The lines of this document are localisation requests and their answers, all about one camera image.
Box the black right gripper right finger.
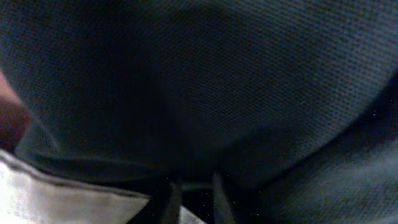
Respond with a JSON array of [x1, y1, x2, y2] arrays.
[[213, 173, 236, 224]]

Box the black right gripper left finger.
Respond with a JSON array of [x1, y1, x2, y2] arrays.
[[160, 180, 183, 224]]

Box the khaki green shorts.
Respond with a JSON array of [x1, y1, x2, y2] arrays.
[[1, 150, 202, 224]]

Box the black garment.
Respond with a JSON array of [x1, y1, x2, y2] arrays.
[[1, 0, 397, 223]]

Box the red garment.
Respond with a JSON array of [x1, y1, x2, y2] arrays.
[[0, 72, 31, 152]]

